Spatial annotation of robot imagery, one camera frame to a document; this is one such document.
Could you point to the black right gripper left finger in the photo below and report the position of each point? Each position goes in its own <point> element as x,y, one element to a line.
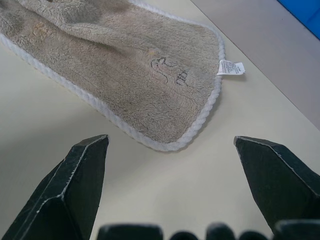
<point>67,190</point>

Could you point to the beige towel with white trim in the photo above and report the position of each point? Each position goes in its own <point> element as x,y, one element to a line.
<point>112,67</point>

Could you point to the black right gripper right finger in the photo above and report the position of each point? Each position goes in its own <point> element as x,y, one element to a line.
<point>277,180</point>

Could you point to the blue panel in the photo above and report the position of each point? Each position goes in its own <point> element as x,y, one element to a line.
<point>303,15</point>

